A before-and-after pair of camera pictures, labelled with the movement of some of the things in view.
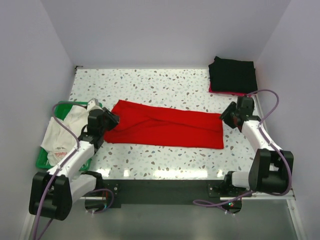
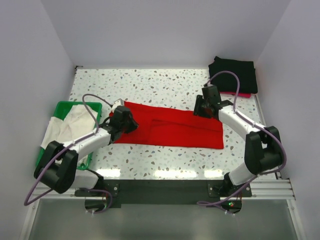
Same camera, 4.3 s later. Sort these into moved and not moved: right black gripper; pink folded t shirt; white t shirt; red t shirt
Moved: right black gripper
Not moved: pink folded t shirt; white t shirt; red t shirt
